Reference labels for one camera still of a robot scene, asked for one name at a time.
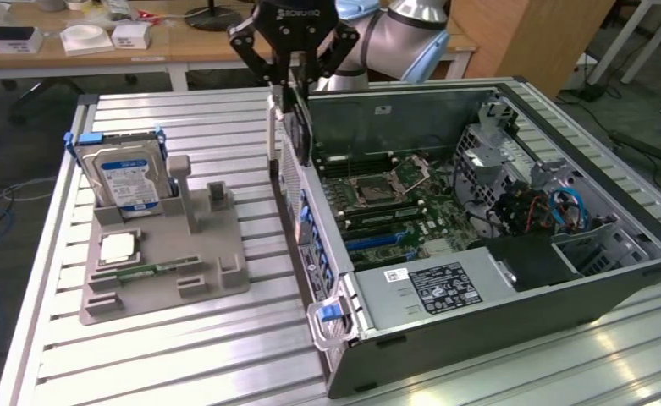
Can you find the gray printed parts rack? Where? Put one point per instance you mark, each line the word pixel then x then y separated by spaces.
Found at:
pixel 194 254

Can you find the gray cup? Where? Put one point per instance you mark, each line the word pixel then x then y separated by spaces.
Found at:
pixel 51 5

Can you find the green gpu card black fan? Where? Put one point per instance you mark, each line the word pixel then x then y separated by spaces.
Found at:
pixel 298 127

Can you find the blue expansion slot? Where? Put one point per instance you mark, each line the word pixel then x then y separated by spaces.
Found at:
pixel 371 243

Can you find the wooden desk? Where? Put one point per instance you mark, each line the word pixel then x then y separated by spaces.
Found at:
pixel 211 44

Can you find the black lamp base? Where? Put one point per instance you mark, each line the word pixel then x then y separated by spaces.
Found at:
pixel 214 19

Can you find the green ram stick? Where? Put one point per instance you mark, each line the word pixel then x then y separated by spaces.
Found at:
pixel 148 267

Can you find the gray power supply with label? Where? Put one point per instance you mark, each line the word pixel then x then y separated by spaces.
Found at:
pixel 449 283

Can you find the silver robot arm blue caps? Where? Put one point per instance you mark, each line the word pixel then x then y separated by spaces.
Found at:
pixel 398 38

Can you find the hard disk in blue caddy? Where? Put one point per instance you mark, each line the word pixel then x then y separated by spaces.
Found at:
pixel 127 177

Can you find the perforated metal disk bay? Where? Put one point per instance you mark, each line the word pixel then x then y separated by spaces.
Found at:
pixel 487 165

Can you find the silver chipset heat sink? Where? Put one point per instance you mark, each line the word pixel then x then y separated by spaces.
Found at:
pixel 441 247

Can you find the open black pc case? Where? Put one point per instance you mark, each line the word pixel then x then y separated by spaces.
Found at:
pixel 477 359

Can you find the blue case latch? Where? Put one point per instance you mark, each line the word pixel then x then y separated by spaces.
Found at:
pixel 330 315

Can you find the white box black lid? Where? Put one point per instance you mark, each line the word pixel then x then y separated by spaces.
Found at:
pixel 16 44

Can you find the cpu chip silver lid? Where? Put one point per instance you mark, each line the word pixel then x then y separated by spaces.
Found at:
pixel 118 249

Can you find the green motherboard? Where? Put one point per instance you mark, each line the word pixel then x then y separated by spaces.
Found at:
pixel 437 211

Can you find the black ram slot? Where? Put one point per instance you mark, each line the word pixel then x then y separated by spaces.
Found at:
pixel 337 167
pixel 335 162
pixel 338 172
pixel 381 205
pixel 335 157
pixel 378 223
pixel 383 210
pixel 375 217

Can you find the black power adapter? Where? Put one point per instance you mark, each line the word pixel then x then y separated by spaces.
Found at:
pixel 589 93

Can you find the slanted metal disk bay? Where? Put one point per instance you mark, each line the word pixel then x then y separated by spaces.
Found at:
pixel 589 241

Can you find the white labelled box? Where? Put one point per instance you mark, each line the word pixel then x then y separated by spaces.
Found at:
pixel 130 38

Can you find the white table frame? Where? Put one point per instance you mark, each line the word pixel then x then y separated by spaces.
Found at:
pixel 644 42

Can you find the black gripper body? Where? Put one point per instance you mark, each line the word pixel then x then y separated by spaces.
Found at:
pixel 295 25

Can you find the wooden cabinet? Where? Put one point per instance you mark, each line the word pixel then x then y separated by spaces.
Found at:
pixel 533 42

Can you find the black expansion slot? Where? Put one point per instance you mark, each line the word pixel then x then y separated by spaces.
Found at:
pixel 378 232

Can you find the silver socket cover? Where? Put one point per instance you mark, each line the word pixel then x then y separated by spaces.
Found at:
pixel 423 173

